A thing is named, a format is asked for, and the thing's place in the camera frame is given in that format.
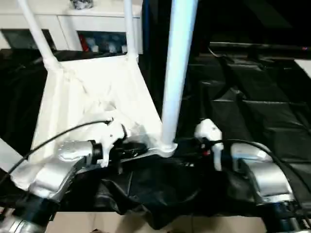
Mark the white plastic table top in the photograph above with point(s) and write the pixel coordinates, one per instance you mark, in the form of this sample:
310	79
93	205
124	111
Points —
92	92

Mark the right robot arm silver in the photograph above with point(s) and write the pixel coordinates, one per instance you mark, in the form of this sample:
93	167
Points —
267	174

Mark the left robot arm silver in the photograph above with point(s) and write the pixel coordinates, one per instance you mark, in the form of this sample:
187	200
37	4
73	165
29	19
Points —
53	174

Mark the black work mat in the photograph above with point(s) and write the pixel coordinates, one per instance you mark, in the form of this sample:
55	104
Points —
255	102

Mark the small white jar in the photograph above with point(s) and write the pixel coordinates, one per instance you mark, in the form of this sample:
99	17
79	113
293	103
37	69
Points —
112	48
94	48
124	49

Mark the red package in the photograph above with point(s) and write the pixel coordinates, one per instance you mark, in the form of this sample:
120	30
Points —
82	43

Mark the black covered bench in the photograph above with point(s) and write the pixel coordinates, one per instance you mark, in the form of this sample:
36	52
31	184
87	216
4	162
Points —
262	48

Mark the black cabinet with yellow label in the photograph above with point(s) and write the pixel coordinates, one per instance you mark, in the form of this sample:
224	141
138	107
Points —
155	29

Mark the white flat board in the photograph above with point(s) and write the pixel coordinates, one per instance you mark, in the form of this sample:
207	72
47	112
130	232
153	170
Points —
303	68

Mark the white cabinet with glass doors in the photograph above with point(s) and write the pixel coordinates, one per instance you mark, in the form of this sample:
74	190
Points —
85	21

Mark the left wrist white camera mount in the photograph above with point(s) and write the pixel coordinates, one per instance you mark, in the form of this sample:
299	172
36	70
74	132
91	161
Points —
111	136

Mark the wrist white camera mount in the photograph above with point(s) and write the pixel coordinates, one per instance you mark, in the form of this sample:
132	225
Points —
111	136
206	128

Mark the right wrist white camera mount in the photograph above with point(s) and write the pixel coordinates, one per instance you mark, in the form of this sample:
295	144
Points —
206	128

